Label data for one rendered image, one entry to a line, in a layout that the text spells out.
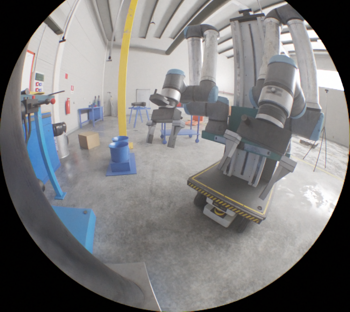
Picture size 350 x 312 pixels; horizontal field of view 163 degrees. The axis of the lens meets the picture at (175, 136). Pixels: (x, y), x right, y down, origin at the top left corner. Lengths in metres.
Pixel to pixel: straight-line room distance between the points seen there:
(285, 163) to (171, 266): 0.86
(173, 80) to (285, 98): 0.42
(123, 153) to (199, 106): 1.17
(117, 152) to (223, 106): 1.35
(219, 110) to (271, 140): 0.64
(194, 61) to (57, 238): 0.99
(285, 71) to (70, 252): 0.51
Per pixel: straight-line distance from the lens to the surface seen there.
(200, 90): 0.61
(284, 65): 0.36
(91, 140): 2.91
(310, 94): 0.71
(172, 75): 0.56
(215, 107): 0.88
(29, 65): 3.61
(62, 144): 2.71
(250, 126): 0.30
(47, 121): 2.21
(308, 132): 0.71
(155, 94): 0.48
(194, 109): 0.91
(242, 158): 1.11
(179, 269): 0.94
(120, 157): 1.69
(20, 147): 0.16
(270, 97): 0.30
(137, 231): 1.08
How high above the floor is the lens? 0.91
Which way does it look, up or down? 15 degrees down
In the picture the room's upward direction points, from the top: 2 degrees clockwise
